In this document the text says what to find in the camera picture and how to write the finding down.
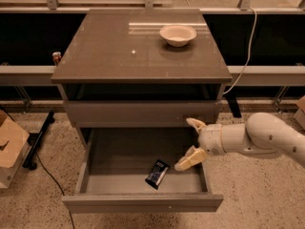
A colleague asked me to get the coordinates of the box at right edge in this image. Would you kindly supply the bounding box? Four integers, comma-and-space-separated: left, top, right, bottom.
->
294, 95, 305, 130

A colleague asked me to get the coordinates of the grey drawer cabinet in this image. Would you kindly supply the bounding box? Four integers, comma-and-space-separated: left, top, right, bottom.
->
50, 8, 233, 148

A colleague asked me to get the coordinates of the closed grey top drawer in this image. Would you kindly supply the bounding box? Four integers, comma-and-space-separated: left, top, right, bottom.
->
64, 100, 221, 128

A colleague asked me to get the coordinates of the red soda can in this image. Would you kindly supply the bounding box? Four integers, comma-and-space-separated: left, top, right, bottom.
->
52, 52, 62, 66

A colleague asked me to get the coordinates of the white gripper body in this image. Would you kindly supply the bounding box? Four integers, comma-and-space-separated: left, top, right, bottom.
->
198, 124, 223, 156

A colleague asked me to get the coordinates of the black floor cable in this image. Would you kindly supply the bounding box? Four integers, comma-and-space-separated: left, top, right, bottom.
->
33, 152, 76, 229

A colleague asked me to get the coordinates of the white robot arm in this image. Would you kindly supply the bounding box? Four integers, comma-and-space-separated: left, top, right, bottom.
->
174, 113, 305, 171

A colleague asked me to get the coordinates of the cardboard box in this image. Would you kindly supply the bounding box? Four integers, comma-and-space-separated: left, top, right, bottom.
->
0, 111, 30, 189

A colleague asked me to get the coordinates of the white paper bowl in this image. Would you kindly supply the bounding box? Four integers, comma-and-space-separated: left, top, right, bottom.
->
159, 25, 197, 47

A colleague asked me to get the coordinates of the black stand leg left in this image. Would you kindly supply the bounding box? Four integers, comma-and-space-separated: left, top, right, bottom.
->
22, 112, 54, 170

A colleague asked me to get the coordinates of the open grey middle drawer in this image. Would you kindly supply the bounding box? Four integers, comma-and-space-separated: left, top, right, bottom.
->
63, 128, 223, 214

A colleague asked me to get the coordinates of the black stand leg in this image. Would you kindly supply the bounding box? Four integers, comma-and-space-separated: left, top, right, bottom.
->
226, 95, 241, 118
22, 112, 54, 170

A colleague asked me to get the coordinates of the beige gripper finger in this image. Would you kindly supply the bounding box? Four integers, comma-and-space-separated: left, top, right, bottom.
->
174, 146, 208, 171
186, 117, 206, 134

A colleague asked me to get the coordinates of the white cable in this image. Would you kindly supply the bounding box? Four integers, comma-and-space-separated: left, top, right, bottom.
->
221, 7, 258, 96

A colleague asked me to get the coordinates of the black stand leg right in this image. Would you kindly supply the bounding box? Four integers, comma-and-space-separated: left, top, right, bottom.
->
226, 95, 241, 118

